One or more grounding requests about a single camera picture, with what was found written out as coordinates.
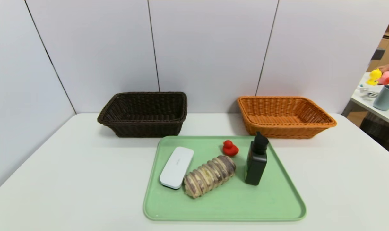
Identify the green plastic tray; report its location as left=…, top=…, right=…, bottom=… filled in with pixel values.
left=143, top=135, right=307, bottom=222

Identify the white rectangular case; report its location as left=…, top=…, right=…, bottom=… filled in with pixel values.
left=160, top=147, right=195, bottom=190

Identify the grey-blue cup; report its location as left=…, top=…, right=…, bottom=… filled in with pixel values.
left=373, top=85, right=389, bottom=111

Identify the orange wicker basket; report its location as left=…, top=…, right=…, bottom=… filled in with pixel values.
left=237, top=96, right=337, bottom=139

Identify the striped bread loaf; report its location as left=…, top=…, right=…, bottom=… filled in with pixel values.
left=184, top=155, right=237, bottom=199

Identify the white cable bundle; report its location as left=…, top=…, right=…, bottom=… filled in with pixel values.
left=358, top=83, right=379, bottom=98

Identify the black pump bottle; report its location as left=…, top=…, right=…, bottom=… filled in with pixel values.
left=245, top=131, right=269, bottom=186

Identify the yellow duck toy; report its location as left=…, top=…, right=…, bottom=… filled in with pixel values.
left=367, top=68, right=382, bottom=86

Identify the red rubber duck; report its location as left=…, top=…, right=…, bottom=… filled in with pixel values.
left=222, top=140, right=239, bottom=157

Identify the dark brown wicker basket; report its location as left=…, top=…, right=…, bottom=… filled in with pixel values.
left=97, top=92, right=188, bottom=138

